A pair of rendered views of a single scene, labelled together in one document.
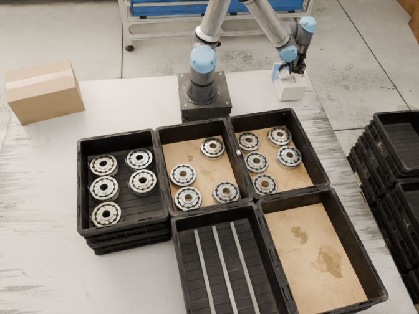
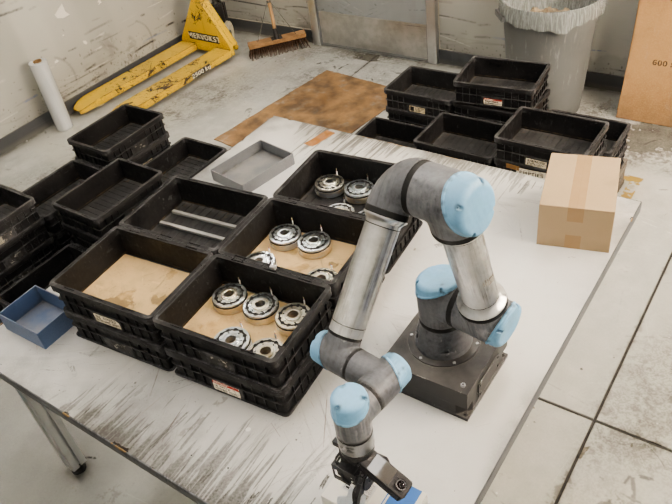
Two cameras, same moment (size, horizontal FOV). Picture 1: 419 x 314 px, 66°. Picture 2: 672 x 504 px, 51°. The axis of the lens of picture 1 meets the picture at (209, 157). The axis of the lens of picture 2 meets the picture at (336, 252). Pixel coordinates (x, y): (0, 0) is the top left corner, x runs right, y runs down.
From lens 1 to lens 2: 2.24 m
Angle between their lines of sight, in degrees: 80
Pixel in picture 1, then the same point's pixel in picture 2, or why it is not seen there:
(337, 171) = (177, 450)
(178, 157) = (344, 255)
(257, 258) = not seen: hidden behind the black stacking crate
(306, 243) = (150, 298)
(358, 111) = not seen: outside the picture
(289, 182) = (209, 328)
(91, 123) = (505, 243)
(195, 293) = (213, 213)
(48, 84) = (563, 185)
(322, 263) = (124, 297)
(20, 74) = (604, 167)
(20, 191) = not seen: hidden behind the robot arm
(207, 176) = (296, 267)
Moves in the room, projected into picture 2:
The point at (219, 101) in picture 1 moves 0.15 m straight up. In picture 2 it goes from (402, 350) to (399, 310)
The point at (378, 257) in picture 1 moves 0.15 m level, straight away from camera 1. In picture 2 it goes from (72, 395) to (45, 438)
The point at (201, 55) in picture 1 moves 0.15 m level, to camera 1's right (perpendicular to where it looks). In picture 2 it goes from (437, 273) to (397, 307)
